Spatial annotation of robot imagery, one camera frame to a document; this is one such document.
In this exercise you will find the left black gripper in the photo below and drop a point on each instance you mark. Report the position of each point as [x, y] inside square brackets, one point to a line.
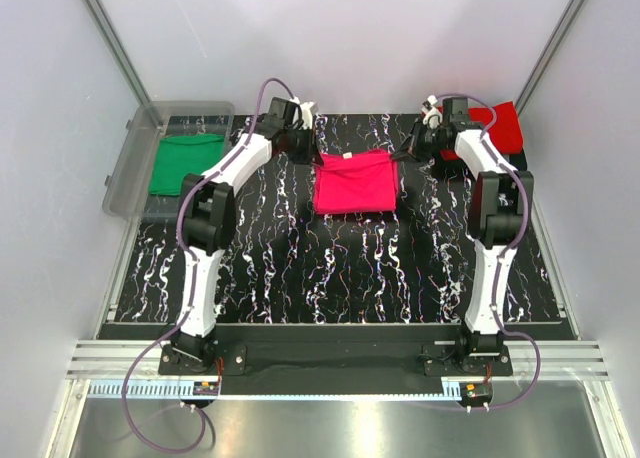
[307, 155]

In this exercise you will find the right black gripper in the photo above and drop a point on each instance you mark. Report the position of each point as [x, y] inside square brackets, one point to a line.
[412, 147]

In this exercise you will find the pink t shirt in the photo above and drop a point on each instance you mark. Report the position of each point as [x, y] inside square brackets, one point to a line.
[364, 182]

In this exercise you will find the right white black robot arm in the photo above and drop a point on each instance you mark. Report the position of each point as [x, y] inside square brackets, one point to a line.
[497, 221]

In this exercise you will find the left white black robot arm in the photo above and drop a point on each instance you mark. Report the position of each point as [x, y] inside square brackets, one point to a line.
[207, 221]

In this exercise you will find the folded red t shirt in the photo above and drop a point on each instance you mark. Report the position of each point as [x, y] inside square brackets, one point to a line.
[505, 134]

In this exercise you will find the folded black t shirt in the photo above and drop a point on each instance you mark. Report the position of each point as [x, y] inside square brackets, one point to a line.
[518, 160]

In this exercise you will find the green t shirt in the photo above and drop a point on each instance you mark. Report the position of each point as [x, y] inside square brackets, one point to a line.
[180, 155]

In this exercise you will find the clear plastic bin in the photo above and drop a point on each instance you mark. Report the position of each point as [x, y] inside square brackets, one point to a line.
[128, 187]

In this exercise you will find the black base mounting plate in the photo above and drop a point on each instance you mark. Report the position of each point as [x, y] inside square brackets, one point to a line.
[327, 360]

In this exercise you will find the right orange connector board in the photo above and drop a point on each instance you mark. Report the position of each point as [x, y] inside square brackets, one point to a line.
[478, 389]

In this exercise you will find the orange connector board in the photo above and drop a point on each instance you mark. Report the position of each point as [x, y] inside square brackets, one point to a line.
[478, 389]
[206, 388]

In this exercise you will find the left orange connector board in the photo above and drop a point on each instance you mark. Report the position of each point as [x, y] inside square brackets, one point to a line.
[206, 388]

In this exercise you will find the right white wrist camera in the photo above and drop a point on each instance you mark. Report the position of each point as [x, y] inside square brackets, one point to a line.
[432, 116]

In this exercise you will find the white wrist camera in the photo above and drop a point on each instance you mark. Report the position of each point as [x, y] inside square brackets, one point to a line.
[432, 116]
[304, 114]

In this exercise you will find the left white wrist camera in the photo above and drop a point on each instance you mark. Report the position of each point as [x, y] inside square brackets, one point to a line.
[304, 114]

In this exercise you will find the aluminium frame rail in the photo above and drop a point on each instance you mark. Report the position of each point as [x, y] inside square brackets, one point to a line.
[104, 358]

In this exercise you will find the white slotted cable duct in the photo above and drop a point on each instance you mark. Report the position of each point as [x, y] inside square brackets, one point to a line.
[145, 389]

